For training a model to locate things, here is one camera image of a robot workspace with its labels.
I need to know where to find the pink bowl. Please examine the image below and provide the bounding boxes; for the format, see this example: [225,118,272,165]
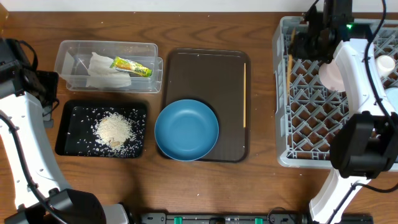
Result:
[318,59,345,92]

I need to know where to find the wooden chopstick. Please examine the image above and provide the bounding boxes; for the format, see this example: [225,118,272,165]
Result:
[286,28,296,99]
[243,63,247,128]

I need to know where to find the cream cup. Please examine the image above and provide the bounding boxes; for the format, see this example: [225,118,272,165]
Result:
[376,55,396,78]

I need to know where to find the white napkin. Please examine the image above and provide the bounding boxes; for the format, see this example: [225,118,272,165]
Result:
[86,52,131,88]

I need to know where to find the small light blue bowl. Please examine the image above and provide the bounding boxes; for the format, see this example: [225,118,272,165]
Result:
[385,87,398,113]

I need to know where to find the yellow green snack wrapper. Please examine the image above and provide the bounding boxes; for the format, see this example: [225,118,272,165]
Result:
[110,57,152,77]

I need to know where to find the white rice food scraps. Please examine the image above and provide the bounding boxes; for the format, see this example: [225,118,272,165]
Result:
[67,107,147,158]

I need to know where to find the large dark blue plate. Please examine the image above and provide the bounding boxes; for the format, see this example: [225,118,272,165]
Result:
[154,100,220,161]

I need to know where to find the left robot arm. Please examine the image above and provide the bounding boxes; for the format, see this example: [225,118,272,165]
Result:
[1,39,133,223]

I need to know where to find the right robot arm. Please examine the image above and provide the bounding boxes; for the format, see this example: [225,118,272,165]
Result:
[289,0,397,223]

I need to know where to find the clear plastic waste bin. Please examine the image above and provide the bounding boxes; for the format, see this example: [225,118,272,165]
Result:
[55,40,163,93]

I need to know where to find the grey dishwasher rack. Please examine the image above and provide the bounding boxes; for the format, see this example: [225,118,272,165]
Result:
[272,16,397,169]

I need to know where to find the black food waste tray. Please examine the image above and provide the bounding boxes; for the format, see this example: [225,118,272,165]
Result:
[54,99,149,157]

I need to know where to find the dark brown serving tray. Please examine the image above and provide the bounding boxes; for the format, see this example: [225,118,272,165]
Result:
[162,49,251,163]

